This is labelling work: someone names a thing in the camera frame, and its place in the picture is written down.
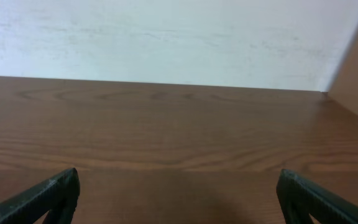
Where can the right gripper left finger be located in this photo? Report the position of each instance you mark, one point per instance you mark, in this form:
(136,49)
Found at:
(55,199)

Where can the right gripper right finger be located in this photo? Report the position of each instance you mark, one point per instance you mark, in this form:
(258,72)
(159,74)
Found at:
(302,201)

